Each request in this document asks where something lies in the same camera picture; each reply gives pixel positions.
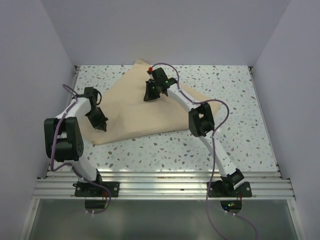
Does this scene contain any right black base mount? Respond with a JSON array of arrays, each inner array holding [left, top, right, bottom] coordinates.
[[206, 180, 253, 198]]

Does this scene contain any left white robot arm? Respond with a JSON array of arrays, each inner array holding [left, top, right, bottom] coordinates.
[[44, 84, 108, 197]]

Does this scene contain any beige cloth drape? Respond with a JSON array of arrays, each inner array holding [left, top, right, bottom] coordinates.
[[84, 57, 224, 145]]

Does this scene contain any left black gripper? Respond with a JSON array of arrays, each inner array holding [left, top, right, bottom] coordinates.
[[85, 106, 108, 132]]

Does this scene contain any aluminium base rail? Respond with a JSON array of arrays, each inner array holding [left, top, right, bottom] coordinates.
[[32, 171, 295, 200]]

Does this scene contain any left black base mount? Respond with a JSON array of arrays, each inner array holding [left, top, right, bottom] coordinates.
[[72, 181, 120, 198]]

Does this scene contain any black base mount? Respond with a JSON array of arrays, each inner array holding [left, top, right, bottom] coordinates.
[[72, 181, 120, 198], [206, 180, 253, 198]]

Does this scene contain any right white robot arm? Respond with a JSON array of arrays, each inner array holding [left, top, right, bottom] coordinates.
[[143, 67, 245, 197]]

